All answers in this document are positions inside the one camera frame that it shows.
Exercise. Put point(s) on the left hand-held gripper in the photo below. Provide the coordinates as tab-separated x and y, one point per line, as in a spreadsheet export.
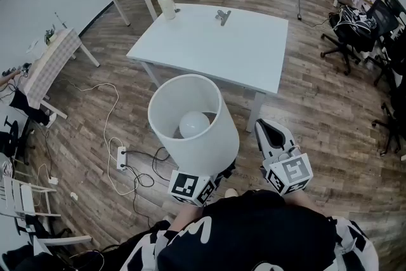
185	185

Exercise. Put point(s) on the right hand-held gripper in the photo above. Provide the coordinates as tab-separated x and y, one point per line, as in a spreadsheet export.
290	174

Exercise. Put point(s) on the white shade table lamp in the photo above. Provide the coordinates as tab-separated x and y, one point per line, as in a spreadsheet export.
203	149

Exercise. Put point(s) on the person's left forearm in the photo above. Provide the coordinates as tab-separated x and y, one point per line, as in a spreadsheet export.
187	217

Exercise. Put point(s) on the white square table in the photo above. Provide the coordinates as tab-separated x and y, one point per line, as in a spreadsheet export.
222	50

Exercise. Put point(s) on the person's shoe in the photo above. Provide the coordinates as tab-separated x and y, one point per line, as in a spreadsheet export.
231	193

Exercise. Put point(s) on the white power strip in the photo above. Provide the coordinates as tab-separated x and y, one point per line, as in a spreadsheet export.
121	158

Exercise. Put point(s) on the black and white shirt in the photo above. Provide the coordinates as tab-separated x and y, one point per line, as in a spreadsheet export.
253	231

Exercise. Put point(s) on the small white plug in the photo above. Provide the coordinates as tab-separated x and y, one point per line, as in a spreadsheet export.
73	196

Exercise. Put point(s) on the black office chair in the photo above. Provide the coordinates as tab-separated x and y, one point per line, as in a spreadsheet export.
383	17
396	98

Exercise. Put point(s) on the small white adapter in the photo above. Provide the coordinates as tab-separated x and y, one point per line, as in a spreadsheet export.
53	181

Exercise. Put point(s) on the black and white bag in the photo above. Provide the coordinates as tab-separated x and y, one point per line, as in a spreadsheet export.
349	28

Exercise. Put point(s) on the metal binder clip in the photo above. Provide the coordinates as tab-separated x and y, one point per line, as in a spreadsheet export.
223	17

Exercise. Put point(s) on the white folding chair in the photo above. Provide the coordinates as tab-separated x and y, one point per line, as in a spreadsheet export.
22	200

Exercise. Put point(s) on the cream tumbler with lid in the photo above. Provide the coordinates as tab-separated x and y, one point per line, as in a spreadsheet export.
167	8

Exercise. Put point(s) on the black swivel chair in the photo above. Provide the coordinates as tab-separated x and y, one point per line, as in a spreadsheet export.
11	139

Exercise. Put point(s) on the checked cloth table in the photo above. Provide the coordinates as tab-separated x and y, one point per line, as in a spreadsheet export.
54	60

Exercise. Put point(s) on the small potted plant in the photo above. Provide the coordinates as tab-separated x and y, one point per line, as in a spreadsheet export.
50	36

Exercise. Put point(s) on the white box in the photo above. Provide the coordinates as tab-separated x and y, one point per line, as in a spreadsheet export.
36	49

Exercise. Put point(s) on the thin metal stand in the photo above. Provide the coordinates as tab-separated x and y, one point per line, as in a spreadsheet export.
60	20

